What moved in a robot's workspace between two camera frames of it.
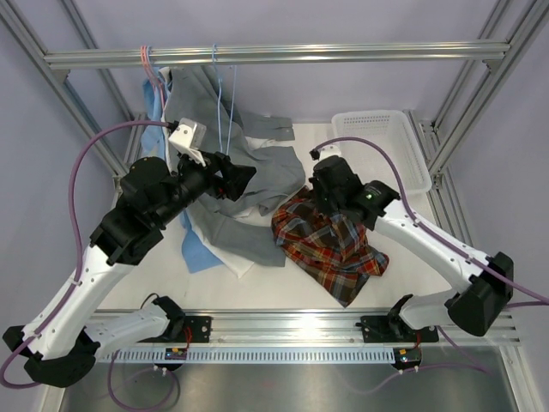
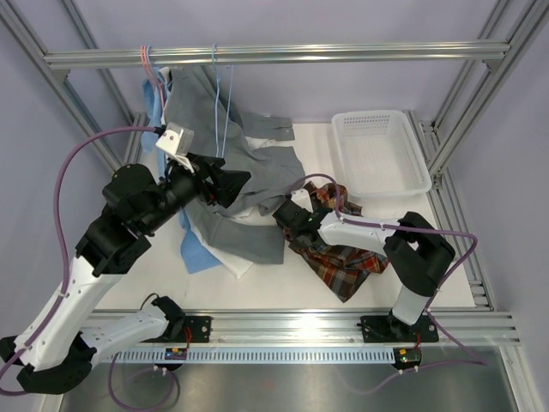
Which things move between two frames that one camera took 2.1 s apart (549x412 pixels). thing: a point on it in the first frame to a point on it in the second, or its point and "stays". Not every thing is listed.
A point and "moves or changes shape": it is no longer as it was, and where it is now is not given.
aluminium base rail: (317, 328) stays
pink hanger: (144, 54) stays
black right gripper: (317, 187) to (297, 242)
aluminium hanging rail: (122, 58) stays
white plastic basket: (392, 130) stays
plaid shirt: (332, 249) moves or changes shape
